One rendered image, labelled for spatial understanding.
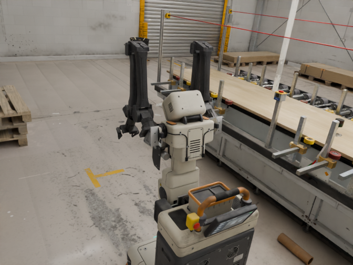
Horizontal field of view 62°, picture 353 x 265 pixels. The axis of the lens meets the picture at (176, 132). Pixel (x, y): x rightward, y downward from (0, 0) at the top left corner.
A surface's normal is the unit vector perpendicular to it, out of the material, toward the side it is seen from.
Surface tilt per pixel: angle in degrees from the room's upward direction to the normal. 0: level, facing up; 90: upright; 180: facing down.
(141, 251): 0
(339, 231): 90
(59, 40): 90
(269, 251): 0
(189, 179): 82
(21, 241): 0
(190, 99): 47
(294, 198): 90
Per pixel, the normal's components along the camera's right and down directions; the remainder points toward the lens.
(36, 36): 0.53, 0.40
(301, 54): -0.84, 0.15
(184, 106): 0.43, -0.32
